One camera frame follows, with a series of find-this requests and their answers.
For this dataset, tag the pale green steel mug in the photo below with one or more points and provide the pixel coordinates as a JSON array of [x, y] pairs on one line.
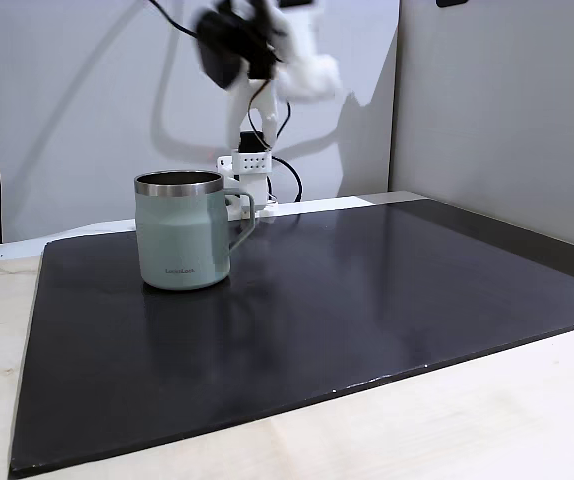
[[182, 235]]

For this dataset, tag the black camera box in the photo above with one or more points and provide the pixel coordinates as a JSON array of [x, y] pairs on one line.
[[227, 45]]

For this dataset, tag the black wall fixture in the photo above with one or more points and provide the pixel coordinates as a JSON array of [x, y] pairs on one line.
[[451, 2]]

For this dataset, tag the black table mat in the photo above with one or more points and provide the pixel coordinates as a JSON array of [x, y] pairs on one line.
[[292, 325]]

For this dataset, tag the white gauze roll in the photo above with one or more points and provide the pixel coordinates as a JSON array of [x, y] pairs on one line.
[[312, 80]]

